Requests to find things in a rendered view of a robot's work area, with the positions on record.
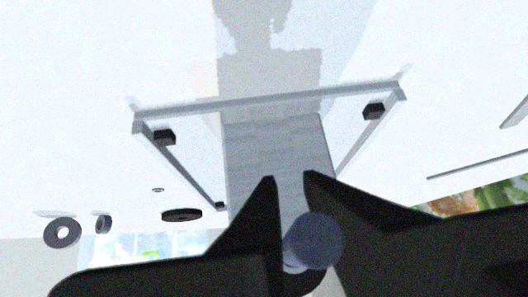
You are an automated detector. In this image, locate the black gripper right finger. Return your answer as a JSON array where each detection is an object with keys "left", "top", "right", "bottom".
[{"left": 303, "top": 170, "right": 528, "bottom": 297}]

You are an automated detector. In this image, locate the grey flat bar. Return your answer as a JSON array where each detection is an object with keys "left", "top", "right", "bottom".
[
  {"left": 498, "top": 94, "right": 528, "bottom": 130},
  {"left": 426, "top": 148, "right": 528, "bottom": 181}
]

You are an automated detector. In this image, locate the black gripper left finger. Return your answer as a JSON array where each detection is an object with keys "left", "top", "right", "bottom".
[{"left": 47, "top": 175, "right": 285, "bottom": 297}]

